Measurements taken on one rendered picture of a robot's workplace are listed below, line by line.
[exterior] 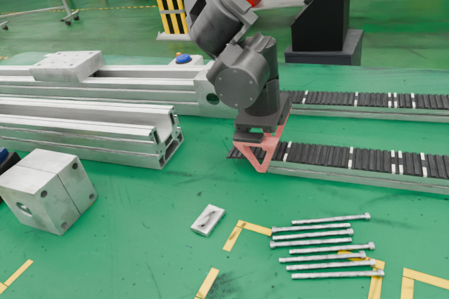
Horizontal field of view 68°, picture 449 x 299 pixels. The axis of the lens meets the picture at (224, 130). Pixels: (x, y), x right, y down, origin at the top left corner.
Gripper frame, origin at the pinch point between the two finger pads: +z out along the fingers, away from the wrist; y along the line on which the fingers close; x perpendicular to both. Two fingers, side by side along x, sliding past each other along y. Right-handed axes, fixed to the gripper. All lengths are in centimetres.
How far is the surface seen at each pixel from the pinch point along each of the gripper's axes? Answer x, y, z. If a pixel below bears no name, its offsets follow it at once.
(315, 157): 8.1, 0.4, -0.4
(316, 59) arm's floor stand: 1, -52, 4
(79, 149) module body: -38.3, 4.7, 0.1
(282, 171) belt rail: 2.8, 1.5, 2.2
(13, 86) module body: -80, -15, -3
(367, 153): 15.7, -2.4, -0.2
